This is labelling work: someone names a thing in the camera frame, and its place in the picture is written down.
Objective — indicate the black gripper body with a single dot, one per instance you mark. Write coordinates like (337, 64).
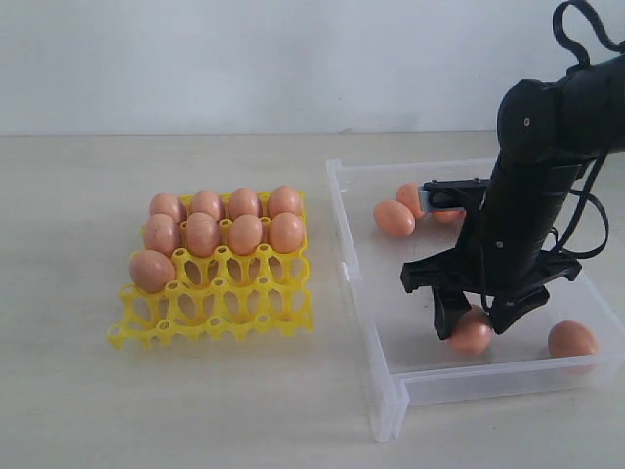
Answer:
(500, 254)

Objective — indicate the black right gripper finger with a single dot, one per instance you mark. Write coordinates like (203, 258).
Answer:
(450, 304)

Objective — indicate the yellow plastic egg tray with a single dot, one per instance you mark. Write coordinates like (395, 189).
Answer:
(223, 294)

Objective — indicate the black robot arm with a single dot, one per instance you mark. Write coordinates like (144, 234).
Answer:
(550, 135)

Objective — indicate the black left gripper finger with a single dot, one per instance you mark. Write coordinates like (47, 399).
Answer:
(440, 270)

